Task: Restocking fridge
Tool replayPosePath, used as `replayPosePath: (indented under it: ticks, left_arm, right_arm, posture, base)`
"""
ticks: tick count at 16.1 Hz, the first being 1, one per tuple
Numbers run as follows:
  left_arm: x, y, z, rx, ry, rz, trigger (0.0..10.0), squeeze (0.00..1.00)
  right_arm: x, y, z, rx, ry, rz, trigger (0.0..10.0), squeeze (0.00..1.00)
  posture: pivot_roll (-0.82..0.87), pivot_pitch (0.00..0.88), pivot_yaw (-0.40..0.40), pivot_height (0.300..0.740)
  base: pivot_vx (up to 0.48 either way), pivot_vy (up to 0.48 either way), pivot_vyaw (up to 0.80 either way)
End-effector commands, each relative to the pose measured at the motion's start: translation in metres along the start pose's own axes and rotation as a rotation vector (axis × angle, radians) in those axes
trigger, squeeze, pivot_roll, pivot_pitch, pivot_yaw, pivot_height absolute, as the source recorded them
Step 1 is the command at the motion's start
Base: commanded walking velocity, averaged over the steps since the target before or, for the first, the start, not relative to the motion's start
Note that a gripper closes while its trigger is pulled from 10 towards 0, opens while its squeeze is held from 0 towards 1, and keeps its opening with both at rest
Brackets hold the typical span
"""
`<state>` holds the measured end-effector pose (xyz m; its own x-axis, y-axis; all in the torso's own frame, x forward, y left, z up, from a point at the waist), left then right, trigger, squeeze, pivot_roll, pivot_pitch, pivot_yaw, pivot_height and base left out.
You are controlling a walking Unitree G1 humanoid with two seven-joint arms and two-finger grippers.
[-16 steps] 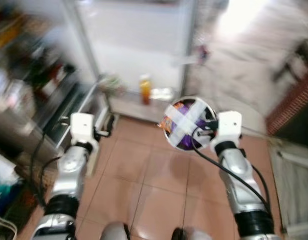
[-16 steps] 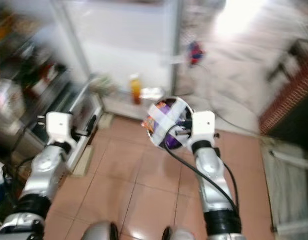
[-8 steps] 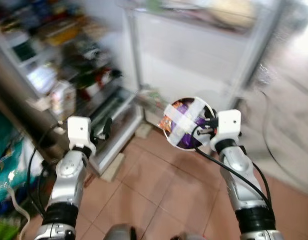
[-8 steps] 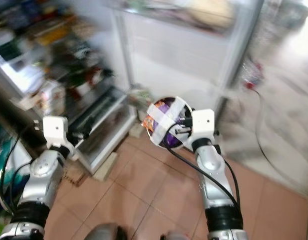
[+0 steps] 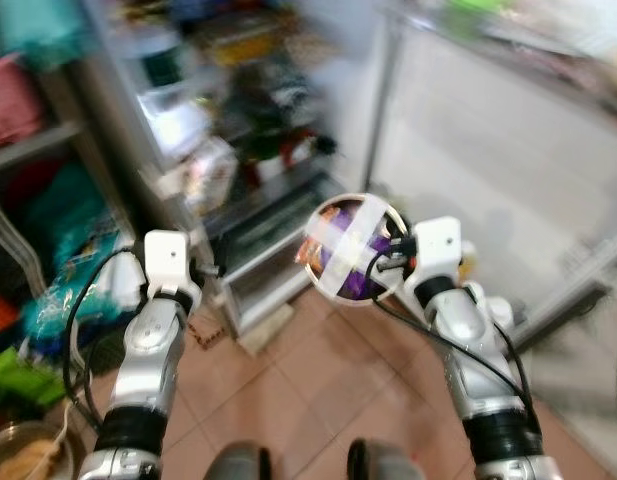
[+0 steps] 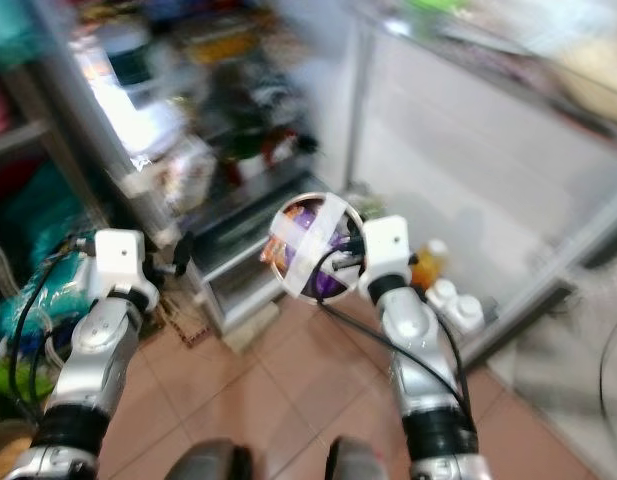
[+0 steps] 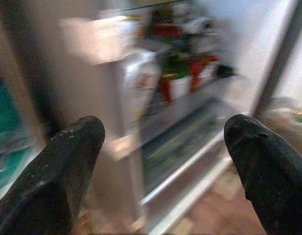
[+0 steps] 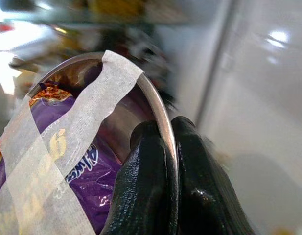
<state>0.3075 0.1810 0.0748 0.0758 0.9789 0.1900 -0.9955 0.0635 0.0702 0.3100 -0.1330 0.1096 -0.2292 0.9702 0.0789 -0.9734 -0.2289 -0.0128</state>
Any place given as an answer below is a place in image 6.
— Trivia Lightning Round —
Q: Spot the taped metal bowl with snacks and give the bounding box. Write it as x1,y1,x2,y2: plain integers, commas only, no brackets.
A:
260,192,364,301

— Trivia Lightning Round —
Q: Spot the open white fridge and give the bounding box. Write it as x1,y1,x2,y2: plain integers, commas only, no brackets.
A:
38,0,359,336

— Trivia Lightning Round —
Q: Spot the white fridge door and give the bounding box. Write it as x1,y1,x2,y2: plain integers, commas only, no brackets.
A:
338,0,617,366

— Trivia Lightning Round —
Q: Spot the orange juice bottle white cap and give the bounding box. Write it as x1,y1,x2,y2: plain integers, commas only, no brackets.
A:
410,240,449,291

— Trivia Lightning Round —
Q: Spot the white plastic bottle white cap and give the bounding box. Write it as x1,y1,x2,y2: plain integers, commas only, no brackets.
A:
433,278,464,307
453,295,486,334

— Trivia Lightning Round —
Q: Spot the teal plastic bag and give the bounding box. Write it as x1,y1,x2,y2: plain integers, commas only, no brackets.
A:
0,165,69,351

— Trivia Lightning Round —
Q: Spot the grey robot right leg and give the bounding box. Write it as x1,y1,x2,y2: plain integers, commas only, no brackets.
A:
328,436,399,480

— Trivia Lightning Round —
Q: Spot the grey robot leg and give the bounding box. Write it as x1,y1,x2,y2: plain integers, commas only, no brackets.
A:
328,436,399,480
176,438,254,480

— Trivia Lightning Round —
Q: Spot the grey robot left leg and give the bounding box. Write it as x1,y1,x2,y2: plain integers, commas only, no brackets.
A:
176,438,254,480

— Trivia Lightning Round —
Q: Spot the metal bowl with brown contents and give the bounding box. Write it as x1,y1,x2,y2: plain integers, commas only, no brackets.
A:
0,447,39,480

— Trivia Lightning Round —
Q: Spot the teal cloth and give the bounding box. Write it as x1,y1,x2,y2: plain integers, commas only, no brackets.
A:
0,0,54,71

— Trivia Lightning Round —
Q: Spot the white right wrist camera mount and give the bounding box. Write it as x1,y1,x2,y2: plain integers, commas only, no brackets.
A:
363,215,411,281

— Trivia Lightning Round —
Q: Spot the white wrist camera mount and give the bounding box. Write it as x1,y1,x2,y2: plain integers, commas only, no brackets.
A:
96,229,145,291
363,215,411,281

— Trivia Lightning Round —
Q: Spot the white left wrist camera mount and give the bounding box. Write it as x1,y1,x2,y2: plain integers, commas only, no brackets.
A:
96,229,145,291

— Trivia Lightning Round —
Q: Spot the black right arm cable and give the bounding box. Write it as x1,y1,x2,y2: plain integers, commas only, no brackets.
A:
316,270,474,426

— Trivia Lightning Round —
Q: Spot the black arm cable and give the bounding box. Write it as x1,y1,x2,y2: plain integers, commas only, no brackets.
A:
8,250,101,421
316,270,474,426

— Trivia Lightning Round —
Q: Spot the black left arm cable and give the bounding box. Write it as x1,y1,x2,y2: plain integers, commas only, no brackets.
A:
8,250,101,421

